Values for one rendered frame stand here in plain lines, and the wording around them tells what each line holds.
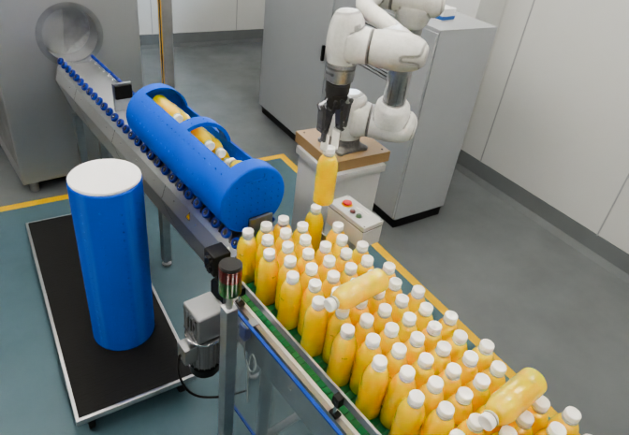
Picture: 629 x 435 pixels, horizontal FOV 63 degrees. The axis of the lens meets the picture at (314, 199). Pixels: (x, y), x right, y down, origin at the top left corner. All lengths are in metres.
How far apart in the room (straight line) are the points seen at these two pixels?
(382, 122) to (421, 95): 1.03
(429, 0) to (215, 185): 1.02
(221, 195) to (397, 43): 0.81
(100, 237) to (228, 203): 0.59
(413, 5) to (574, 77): 2.33
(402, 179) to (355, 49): 2.15
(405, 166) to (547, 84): 1.34
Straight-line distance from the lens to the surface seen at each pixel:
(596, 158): 4.14
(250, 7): 7.47
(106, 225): 2.17
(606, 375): 3.39
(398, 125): 2.31
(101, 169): 2.25
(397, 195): 3.63
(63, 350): 2.74
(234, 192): 1.85
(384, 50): 1.49
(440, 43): 3.24
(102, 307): 2.48
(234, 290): 1.41
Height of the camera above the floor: 2.16
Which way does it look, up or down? 33 degrees down
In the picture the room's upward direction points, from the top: 8 degrees clockwise
